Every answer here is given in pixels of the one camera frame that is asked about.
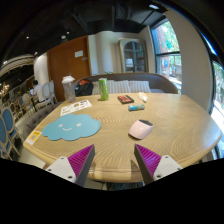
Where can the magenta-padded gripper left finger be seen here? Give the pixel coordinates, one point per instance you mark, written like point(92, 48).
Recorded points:
point(63, 166)

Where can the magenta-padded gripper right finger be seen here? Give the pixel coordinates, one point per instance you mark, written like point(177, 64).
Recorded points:
point(165, 165)

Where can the blue cloud-shaped mouse pad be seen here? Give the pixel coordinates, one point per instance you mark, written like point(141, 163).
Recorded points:
point(71, 128)

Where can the yellow code sticker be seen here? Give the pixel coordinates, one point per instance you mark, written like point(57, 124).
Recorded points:
point(33, 137)

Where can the grey tufted sofa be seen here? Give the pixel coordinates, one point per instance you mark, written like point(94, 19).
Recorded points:
point(38, 118)

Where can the white sticker sheet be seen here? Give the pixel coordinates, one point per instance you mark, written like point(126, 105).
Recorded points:
point(76, 107)

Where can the teal small pack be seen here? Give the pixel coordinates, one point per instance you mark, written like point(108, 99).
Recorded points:
point(136, 107)

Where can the blue chairs group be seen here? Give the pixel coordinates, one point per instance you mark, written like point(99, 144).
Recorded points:
point(7, 128)

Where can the white snack packet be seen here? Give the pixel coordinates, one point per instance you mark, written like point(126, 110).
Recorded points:
point(142, 97)

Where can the white chairs group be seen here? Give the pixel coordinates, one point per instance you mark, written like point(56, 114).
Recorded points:
point(46, 95)

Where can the black and red flat box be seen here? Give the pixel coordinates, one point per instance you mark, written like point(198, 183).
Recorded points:
point(125, 99)

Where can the person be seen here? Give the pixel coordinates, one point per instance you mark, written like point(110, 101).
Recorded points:
point(38, 90)

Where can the black backpack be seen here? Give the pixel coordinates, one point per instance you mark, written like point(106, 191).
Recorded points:
point(84, 88)

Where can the brown curved bench sofa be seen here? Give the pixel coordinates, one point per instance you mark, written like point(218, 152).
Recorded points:
point(160, 83)

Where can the striped cushion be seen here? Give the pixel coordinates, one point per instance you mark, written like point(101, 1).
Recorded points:
point(116, 86)
point(140, 86)

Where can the black framed side window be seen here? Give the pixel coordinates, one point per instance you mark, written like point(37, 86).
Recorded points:
point(218, 100)

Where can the green drink can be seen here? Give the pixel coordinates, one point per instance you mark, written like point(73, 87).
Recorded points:
point(103, 89)

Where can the wooden door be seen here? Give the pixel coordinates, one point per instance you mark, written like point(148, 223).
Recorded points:
point(65, 66)

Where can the arched glass cabinet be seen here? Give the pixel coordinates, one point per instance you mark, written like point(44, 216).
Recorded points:
point(133, 56)

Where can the white door sign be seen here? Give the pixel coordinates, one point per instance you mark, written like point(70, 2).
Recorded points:
point(78, 53)

